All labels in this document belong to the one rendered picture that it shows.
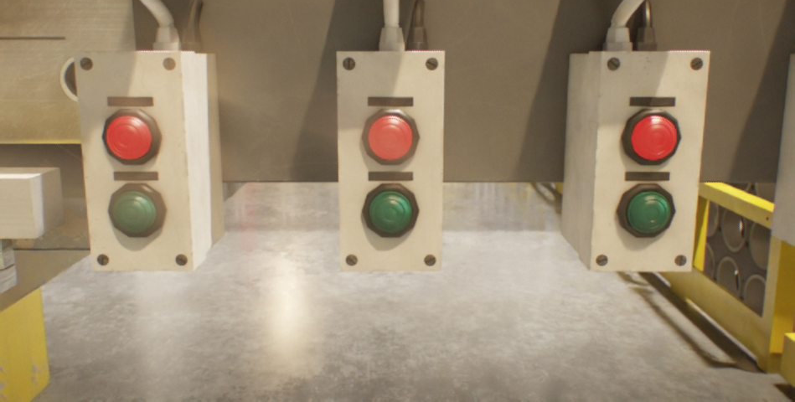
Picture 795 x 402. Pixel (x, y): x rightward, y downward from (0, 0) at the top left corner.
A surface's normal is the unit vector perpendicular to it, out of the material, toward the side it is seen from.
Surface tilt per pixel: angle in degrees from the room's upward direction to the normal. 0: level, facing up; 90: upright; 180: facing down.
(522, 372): 0
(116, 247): 90
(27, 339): 90
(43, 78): 90
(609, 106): 90
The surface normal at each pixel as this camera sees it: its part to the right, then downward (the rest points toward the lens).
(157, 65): 0.00, 0.18
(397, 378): 0.00, -0.98
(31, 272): 1.00, 0.00
